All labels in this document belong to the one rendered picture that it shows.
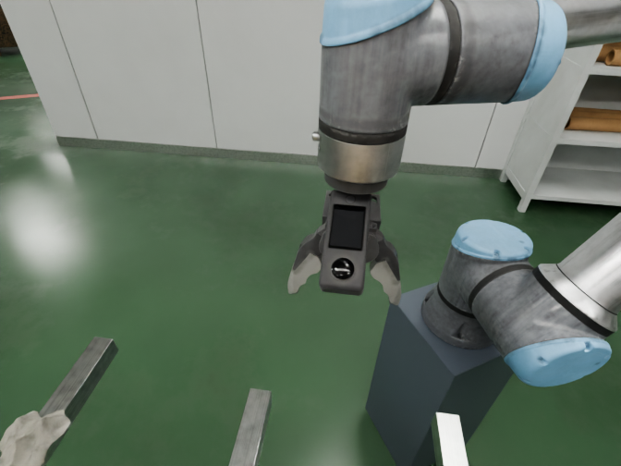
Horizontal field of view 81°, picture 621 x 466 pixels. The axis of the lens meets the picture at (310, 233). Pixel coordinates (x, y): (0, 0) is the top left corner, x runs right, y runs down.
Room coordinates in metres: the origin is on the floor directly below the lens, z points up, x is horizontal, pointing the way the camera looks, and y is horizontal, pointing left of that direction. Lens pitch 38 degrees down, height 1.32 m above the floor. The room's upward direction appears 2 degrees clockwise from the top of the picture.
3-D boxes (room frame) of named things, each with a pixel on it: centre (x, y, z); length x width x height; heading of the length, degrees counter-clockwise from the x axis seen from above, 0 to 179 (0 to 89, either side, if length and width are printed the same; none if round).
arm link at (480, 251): (0.60, -0.39, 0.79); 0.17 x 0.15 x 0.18; 11
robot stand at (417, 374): (0.61, -0.39, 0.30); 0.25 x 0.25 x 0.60; 24
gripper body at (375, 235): (0.37, -0.05, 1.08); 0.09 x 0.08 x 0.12; 174
